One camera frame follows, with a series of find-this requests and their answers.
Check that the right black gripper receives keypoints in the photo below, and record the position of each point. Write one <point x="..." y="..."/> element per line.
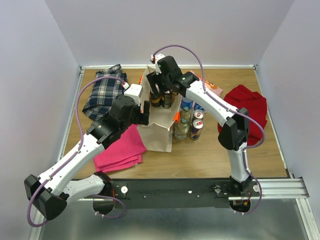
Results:
<point x="153" y="78"/>

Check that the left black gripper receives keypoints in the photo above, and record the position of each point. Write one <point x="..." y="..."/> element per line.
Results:
<point x="142" y="118"/>

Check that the beige canvas bag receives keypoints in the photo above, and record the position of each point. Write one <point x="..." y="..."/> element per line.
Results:
<point x="158" y="134"/>

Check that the green cap glass bottle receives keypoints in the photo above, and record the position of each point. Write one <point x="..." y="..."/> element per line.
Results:
<point x="181" y="129"/>
<point x="185" y="113"/>

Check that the blue cap bottle from bag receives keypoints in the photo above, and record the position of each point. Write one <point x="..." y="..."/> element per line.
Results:
<point x="196" y="106"/>

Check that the red top can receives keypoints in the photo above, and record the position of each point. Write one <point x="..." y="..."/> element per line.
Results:
<point x="198" y="115"/>
<point x="196" y="128"/>

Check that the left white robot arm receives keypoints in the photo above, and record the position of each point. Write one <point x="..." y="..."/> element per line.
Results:
<point x="50" y="192"/>

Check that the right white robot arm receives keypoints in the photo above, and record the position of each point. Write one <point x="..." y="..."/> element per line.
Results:
<point x="234" y="122"/>

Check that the blue cap bottle on table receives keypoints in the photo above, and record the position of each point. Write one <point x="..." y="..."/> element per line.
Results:
<point x="186" y="102"/>

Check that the plaid navy shirt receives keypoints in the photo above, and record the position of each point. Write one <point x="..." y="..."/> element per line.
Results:
<point x="104" y="92"/>

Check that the pink printed t-shirt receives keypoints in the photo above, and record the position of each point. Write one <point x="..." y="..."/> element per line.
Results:
<point x="212" y="87"/>

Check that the magenta folded cloth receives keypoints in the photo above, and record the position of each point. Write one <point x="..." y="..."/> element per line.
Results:
<point x="122" y="154"/>

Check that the red cloth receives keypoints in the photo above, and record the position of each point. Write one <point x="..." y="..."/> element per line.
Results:
<point x="256" y="104"/>

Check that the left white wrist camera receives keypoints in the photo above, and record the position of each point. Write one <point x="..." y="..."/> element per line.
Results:
<point x="135" y="92"/>

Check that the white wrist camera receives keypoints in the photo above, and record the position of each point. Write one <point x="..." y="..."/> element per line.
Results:
<point x="135" y="92"/>
<point x="156" y="57"/>

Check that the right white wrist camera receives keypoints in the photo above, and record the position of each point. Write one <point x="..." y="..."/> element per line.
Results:
<point x="156" y="57"/>

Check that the aluminium frame rail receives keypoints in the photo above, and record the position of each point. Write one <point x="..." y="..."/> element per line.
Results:
<point x="283" y="188"/>

